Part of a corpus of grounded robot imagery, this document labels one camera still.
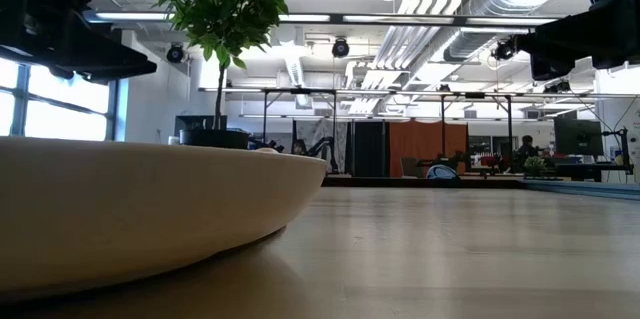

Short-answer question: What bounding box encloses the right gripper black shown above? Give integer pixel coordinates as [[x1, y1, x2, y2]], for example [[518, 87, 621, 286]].
[[514, 0, 640, 83]]

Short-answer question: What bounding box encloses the black ceiling spot camera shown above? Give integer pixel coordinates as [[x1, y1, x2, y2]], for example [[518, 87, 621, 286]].
[[165, 43, 186, 65], [330, 37, 351, 59], [491, 37, 517, 62]]

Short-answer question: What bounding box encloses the black aluminium table rail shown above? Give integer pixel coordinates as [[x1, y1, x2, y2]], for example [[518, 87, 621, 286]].
[[321, 174, 525, 190]]

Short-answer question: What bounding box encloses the blue and white helmet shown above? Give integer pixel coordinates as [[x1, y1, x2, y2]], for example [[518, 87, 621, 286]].
[[425, 163, 461, 181]]

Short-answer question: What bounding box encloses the black plant pot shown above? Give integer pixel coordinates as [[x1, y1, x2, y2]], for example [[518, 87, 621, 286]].
[[179, 128, 251, 151]]

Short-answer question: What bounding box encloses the person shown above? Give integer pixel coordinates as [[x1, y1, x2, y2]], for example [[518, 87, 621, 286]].
[[516, 134, 540, 161]]

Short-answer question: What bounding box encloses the black curtain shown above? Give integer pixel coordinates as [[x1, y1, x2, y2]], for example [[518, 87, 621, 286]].
[[351, 119, 389, 178]]

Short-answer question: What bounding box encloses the large beige plate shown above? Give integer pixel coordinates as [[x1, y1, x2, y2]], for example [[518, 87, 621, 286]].
[[0, 135, 329, 304]]

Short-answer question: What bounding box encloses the black screen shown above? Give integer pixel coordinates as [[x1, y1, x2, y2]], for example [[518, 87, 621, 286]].
[[173, 114, 229, 138]]

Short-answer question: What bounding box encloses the small green desk plant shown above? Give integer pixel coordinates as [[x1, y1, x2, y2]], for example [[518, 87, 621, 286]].
[[522, 155, 550, 178]]

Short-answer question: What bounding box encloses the orange curtain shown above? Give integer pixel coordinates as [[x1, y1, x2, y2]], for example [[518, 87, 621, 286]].
[[388, 119, 470, 179]]

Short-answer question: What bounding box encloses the small green potted tree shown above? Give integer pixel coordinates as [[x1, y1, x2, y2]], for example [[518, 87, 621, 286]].
[[151, 0, 291, 133]]

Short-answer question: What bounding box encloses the black computer monitor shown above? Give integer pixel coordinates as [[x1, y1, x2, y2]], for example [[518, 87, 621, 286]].
[[553, 118, 605, 157]]

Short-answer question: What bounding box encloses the black metal cell frame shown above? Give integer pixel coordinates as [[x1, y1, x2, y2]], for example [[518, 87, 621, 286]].
[[261, 87, 515, 176]]

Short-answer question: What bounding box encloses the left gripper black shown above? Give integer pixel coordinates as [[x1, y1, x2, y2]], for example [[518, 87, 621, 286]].
[[0, 6, 158, 86]]

